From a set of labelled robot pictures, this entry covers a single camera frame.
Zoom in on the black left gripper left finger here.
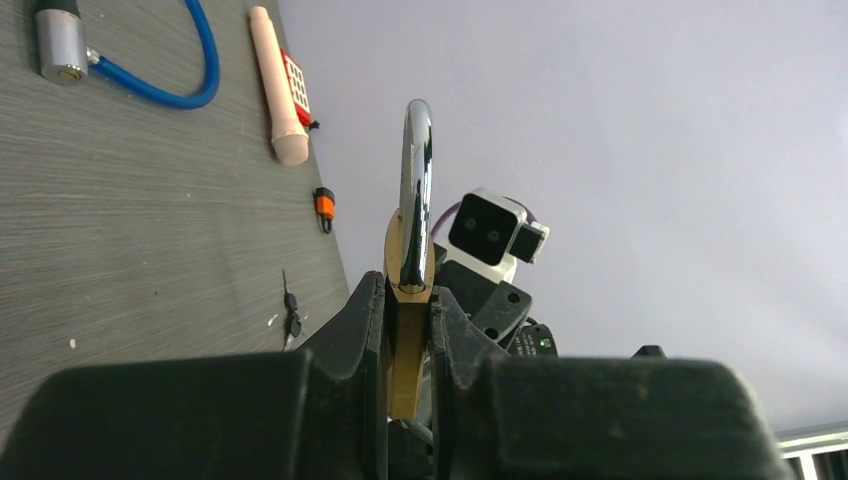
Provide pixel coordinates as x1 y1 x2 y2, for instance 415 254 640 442
1 272 388 479

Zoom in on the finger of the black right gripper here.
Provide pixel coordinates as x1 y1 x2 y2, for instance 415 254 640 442
435 260 532 348

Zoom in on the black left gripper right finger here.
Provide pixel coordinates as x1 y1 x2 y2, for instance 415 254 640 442
431 288 792 479

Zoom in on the brass padlock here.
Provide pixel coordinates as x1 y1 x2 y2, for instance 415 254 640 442
384 99 435 420

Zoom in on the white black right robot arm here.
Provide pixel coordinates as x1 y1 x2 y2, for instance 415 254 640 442
435 260 558 357

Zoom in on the black headed key bunch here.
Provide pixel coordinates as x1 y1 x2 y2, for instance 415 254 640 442
281 270 302 351

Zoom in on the small orange padlock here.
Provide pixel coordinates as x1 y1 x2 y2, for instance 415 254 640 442
313 187 336 235

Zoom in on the beige wooden rolling pin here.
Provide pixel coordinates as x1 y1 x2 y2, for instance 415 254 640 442
248 6 309 166

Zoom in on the red block with holes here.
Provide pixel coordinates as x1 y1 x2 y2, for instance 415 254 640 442
280 48 320 132

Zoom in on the blue cable lock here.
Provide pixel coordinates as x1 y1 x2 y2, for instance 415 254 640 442
28 1 221 111

